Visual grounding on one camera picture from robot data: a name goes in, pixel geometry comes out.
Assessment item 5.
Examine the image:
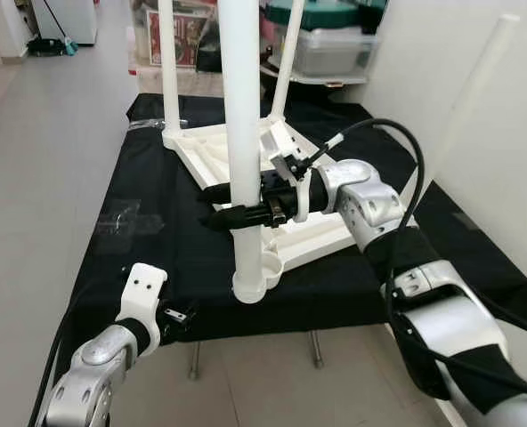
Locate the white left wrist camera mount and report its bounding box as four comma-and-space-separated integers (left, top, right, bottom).
117, 263, 168, 344

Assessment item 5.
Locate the green black floor mop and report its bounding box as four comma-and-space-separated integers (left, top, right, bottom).
28, 0, 77, 56

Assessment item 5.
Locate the metal folding table frame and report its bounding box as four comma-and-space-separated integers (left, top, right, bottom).
188, 327, 327, 382

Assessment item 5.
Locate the clear plastic container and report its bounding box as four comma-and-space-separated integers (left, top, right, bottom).
290, 27, 376, 79

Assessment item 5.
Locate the white plastic table top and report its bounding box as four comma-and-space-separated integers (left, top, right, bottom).
161, 114, 425, 305

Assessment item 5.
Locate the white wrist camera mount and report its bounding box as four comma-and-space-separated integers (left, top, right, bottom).
117, 263, 168, 344
257, 123, 316, 225

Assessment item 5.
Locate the beige cloth covered platform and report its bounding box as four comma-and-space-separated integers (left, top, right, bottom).
128, 62, 273, 97

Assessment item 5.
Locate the red printed carton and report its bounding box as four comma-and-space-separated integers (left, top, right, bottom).
148, 9, 204, 70

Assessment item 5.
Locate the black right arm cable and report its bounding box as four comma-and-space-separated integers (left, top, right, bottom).
299, 117, 527, 401

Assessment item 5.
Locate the black tablecloth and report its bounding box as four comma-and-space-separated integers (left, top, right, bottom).
57, 92, 527, 352

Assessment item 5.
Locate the green round pot lid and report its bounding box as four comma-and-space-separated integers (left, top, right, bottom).
268, 0, 385, 32

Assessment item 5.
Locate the white cabinet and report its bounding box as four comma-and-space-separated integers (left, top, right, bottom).
32, 0, 97, 45

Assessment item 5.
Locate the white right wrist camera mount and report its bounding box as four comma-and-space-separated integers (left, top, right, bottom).
257, 123, 316, 225

